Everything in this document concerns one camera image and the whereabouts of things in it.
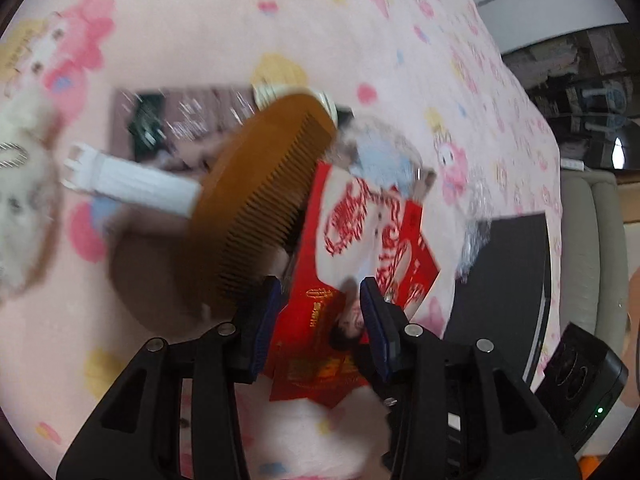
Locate red gold printed envelope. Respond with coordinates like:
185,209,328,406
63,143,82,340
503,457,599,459
270,280,373,403

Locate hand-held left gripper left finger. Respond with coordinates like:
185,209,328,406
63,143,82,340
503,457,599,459
56,275,283,480

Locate dark cluttered shelf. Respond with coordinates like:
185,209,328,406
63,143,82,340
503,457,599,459
500,25,640,171

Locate pink glossy packet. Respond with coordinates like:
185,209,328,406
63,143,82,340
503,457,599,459
112,87,261,171

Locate grey padded sofa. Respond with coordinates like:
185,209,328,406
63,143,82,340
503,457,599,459
550,169,640,343

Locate white fluffy plush toy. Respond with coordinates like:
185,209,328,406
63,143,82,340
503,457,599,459
0,80,68,306

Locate clear crinkled plastic bag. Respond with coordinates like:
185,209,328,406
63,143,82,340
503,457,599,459
454,180,497,281

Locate pink printed blanket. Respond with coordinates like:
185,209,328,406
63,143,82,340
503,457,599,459
0,0,563,480

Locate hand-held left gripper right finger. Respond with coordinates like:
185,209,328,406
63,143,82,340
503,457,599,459
359,276,583,480

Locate blue fluffy item in bag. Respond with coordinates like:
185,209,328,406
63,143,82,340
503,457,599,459
340,117,437,202

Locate white ribbed strap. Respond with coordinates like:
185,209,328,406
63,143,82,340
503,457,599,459
60,144,202,218

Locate wooden comb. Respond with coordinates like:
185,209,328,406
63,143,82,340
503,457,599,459
182,92,338,313

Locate red papercut packet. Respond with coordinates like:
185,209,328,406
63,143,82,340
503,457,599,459
305,160,441,311

